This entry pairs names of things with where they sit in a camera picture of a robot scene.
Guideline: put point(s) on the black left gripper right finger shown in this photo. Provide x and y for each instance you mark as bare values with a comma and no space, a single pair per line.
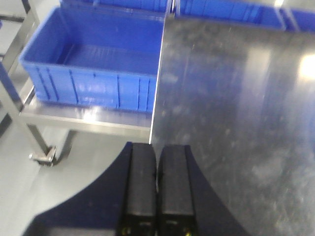
187,204

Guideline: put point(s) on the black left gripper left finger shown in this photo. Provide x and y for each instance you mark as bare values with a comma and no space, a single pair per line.
120,202

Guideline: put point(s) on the stainless steel shelf rack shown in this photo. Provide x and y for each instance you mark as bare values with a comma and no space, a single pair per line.
27,113

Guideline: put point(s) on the blue crate lower front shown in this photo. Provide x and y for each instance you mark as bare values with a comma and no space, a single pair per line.
96,57

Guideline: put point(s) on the blue crate lower rear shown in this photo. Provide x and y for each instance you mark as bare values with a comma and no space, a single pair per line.
150,5

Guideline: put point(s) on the blue crate behind table middle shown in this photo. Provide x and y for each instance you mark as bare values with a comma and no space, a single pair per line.
241,11

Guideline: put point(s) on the blue crate behind table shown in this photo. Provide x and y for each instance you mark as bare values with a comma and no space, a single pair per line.
241,11
299,20

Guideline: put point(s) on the blue crate behind table right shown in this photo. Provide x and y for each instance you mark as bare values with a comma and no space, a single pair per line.
299,20

